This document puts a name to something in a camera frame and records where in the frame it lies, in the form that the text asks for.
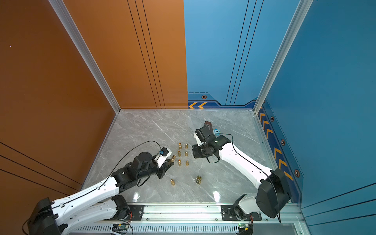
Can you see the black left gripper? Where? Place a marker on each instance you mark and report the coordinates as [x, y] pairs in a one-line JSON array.
[[163, 168]]

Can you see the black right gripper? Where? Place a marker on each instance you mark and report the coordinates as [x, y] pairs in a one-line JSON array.
[[195, 153]]

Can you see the black gold square lipstick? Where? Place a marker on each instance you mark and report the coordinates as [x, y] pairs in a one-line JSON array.
[[198, 179]]

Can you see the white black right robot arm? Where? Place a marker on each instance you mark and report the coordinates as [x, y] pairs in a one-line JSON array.
[[272, 185]]

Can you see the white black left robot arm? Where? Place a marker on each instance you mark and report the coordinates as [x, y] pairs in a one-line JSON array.
[[102, 201]]

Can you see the blue owl number block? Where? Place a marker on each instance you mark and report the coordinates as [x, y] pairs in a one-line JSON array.
[[216, 131]]

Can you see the dark red wooden metronome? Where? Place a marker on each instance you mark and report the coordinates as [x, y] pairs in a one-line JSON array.
[[208, 124]]

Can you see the green circuit board left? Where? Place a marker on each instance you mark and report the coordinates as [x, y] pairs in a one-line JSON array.
[[120, 228]]

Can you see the green circuit board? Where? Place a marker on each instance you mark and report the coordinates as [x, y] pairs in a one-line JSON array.
[[120, 228], [243, 227]]

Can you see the green circuit board right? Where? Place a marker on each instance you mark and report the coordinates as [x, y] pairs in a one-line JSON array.
[[243, 227]]

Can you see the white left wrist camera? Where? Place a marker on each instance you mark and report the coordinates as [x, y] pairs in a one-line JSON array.
[[162, 156]]

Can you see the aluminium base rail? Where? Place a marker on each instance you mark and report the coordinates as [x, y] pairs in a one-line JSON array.
[[206, 213]]

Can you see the aluminium corner post right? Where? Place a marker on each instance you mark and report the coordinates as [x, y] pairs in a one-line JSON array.
[[289, 37]]

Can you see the aluminium corner post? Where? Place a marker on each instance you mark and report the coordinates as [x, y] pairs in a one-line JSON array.
[[71, 28], [289, 37]]

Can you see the aluminium corner post left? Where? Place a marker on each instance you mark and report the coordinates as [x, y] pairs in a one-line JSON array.
[[71, 28]]

